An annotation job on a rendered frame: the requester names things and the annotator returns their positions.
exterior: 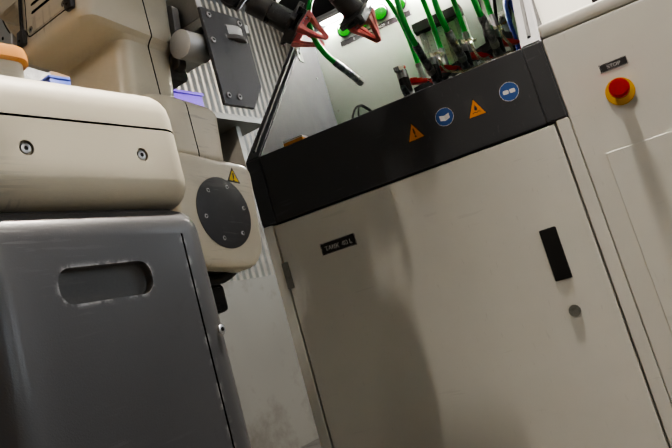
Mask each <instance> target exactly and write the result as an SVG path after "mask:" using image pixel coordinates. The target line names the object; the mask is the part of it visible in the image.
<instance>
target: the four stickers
mask: <svg viewBox="0 0 672 448"><path fill-rule="evenodd" d="M496 86H497V89H498V93H499V96H500V100H501V103H502V104H505V103H508V102H510V101H513V100H516V99H519V98H522V97H521V93H520V90H519V87H518V83H517V80H516V79H513V80H510V81H508V82H505V83H502V84H499V85H496ZM463 104H464V107H465V110H466V113H467V116H468V120H471V119H473V118H476V117H479V116H481V115H484V114H487V109H486V106H485V103H484V100H483V97H482V95H479V96H477V97H474V98H471V99H469V100H466V101H463ZM433 115H434V118H435V121H436V124H437V127H438V130H439V129H441V128H444V127H446V126H449V125H451V124H454V123H456V119H455V116H454V113H453V110H452V107H451V105H450V104H449V105H447V106H445V107H442V108H440V109H437V110H435V111H433ZM402 128H403V130H404V133H405V136H406V139H407V141H408V144H410V143H412V142H414V141H417V140H419V139H421V138H423V137H426V136H425V133H424V130H423V127H422V125H421V122H420V119H418V120H415V121H413V122H411V123H409V124H407V125H404V126H402Z"/></svg>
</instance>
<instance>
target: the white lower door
mask: <svg viewBox="0 0 672 448"><path fill-rule="evenodd" d="M274 228H275V232H276V236H277V239H278V243H279V247H280V250H281V254H282V258H283V261H284V263H282V268H283V272H284V275H285V279H286V283H287V287H288V289H291V291H292V295H293V298H294V302H295V306H296V310H297V313H298V317H299V321H300V324H301V328H302V332H303V335H304V339H305V343H306V347H307V350H308V354H309V358H310V361H311V365H312V369H313V372H314V376H315V380H316V384H317V387H318V391H319V395H320V398H321V402H322V406H323V409H324V413H325V417H326V421H327V424H328V428H329V432H330V435H331V439H332V443H333V446H334V448H669V445H668V442H667V439H666V437H665V434H664V431H663V428H662V425H661V422H660V420H659V417H658V414H657V411H656V408H655V405H654V403H653V400H652V397H651V394H650V391H649V388H648V386H647V383H646V380H645V377H644V374H643V371H642V369H641V366H640V363H639V360H638V357H637V354H636V352H635V349H634V346H633V343H632V340H631V338H630V335H629V332H628V329H627V326H626V323H625V321H624V318H623V315H622V312H621V309H620V306H619V304H618V301H617V298H616V295H615V292H614V289H613V287H612V284H611V281H610V278H609V275H608V272H607V270H606V267H605V264H604V261H603V258H602V255H601V253H600V250H599V247H598V244H597V241H596V238H595V236H594V233H593V230H592V227H591V224H590V222H589V219H588V216H587V213H586V210H585V207H584V205H583V202H582V199H581V196H580V193H579V190H578V188H577V185H576V182H575V179H574V176H573V173H572V171H571V168H570V165H569V162H568V159H567V156H566V154H565V151H564V148H563V145H562V142H561V139H560V137H559V134H558V131H557V128H556V126H555V125H550V126H547V127H545V128H542V129H539V130H536V131H534V132H531V133H528V134H525V135H523V136H520V137H517V138H514V139H512V140H509V141H506V142H504V143H501V144H498V145H495V146H493V147H490V148H487V149H484V150H482V151H479V152H476V153H473V154H471V155H468V156H465V157H463V158H460V159H457V160H454V161H452V162H449V163H446V164H443V165H441V166H438V167H435V168H432V169H430V170H427V171H424V172H422V173H419V174H416V175H413V176H411V177H408V178H405V179H402V180H400V181H397V182H394V183H391V184H389V185H386V186H383V187H381V188H378V189H375V190H372V191H370V192H367V193H364V194H361V195H359V196H356V197H353V198H350V199H348V200H345V201H342V202H340V203H337V204H334V205H331V206H329V207H326V208H323V209H320V210H318V211H315V212H312V213H310V214H307V215H304V216H301V217H299V218H296V219H293V220H290V221H288V222H285V223H282V224H279V225H277V226H275V227H274Z"/></svg>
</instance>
